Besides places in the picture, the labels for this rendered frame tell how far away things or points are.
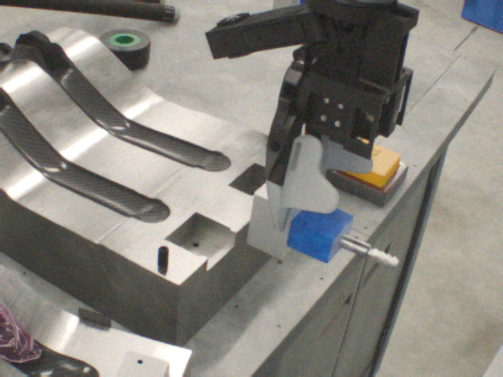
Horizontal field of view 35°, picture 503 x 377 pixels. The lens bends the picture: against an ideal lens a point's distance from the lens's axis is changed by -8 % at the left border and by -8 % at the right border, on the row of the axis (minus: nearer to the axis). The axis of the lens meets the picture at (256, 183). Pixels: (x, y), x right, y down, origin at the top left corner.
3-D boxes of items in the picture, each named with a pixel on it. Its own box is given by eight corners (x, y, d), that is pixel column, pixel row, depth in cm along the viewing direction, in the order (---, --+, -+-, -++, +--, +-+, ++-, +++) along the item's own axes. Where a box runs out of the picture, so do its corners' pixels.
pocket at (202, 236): (233, 261, 80) (237, 231, 78) (203, 291, 76) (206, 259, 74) (193, 242, 81) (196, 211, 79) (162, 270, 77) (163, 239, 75)
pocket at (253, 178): (288, 208, 88) (294, 179, 86) (262, 233, 84) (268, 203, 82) (250, 191, 89) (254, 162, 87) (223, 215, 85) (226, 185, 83)
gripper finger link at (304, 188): (314, 263, 66) (347, 155, 63) (250, 233, 68) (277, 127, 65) (330, 251, 69) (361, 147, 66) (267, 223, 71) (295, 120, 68)
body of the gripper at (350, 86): (366, 170, 63) (394, 25, 56) (265, 128, 66) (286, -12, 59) (401, 130, 68) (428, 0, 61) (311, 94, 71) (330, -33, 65)
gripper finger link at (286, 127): (273, 190, 65) (302, 83, 62) (255, 183, 65) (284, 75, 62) (299, 177, 69) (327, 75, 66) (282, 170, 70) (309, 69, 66)
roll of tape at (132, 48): (97, 48, 125) (98, 29, 123) (147, 48, 127) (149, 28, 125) (97, 72, 119) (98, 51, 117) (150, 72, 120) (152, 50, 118)
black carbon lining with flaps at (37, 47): (237, 175, 89) (248, 95, 83) (147, 251, 77) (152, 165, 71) (10, 77, 101) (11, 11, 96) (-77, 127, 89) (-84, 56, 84)
